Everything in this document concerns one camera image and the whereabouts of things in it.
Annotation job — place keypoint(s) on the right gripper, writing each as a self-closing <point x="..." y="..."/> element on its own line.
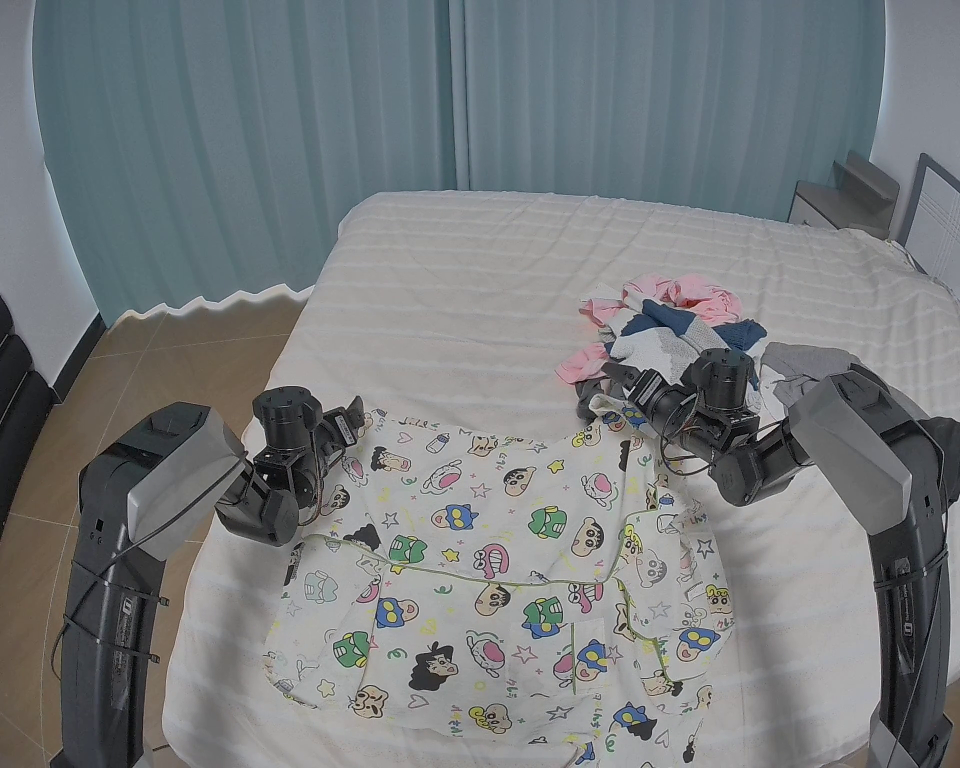
<point x="660" y="401"/>

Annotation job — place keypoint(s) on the white printed pyjama top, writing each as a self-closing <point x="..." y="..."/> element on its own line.
<point x="480" y="525"/>

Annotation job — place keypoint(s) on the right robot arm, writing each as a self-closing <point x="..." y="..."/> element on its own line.
<point x="847" y="442"/>

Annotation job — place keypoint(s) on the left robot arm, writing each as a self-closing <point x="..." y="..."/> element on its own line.
<point x="172" y="465"/>

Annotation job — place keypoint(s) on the pile of clothes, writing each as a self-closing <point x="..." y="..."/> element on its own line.
<point x="675" y="330"/>

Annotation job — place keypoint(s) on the bed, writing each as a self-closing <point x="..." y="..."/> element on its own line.
<point x="487" y="300"/>

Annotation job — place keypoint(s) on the grey and white garment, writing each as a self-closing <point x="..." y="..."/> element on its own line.
<point x="795" y="360"/>

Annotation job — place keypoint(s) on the grey bedside table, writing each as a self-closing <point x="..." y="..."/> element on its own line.
<point x="825" y="206"/>

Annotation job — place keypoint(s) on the blue-green curtain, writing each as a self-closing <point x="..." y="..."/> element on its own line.
<point x="225" y="150"/>
<point x="637" y="97"/>

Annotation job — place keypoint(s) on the black padded sofa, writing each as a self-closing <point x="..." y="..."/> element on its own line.
<point x="19" y="375"/>

